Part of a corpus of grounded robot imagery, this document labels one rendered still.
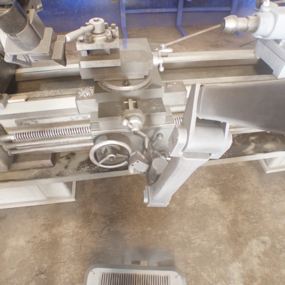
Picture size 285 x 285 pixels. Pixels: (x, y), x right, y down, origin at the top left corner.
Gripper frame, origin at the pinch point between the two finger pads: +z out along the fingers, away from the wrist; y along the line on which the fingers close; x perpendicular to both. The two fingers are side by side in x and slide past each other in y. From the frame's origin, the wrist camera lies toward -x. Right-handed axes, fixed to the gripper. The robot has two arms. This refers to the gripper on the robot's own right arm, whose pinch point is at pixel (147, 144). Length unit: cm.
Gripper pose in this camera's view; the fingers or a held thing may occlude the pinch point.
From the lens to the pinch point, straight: 89.1
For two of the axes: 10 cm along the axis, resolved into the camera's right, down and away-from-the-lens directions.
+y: -7.3, 5.2, 4.4
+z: -1.4, -7.5, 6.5
